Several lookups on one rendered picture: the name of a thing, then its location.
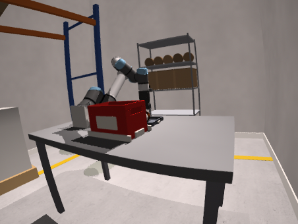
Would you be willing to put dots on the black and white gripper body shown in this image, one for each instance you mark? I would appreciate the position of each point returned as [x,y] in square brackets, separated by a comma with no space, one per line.
[144,94]

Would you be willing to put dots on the red plastic crate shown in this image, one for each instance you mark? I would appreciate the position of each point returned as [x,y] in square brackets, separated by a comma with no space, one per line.
[118,117]

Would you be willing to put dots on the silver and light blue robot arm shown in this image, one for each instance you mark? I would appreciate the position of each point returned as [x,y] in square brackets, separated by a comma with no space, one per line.
[125,71]

